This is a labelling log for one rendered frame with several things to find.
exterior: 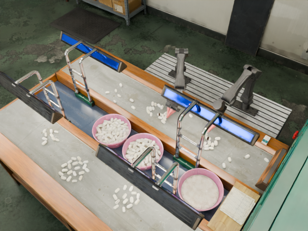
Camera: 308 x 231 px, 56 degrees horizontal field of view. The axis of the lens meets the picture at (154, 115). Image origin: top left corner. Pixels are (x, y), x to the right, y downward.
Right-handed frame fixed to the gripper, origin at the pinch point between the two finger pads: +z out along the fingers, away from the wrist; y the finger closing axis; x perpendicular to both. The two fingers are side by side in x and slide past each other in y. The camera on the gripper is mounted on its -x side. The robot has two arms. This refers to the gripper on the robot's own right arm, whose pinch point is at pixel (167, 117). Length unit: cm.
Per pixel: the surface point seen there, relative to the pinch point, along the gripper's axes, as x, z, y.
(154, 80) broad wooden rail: 14.6, -17.9, -30.4
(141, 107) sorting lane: -0.7, 3.5, -22.0
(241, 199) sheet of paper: -17, 17, 71
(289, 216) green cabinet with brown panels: -127, -10, 84
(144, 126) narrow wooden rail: -11.9, 12.6, -6.7
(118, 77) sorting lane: 8, -6, -58
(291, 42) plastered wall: 169, -128, 22
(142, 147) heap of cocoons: -18.4, 23.8, 2.3
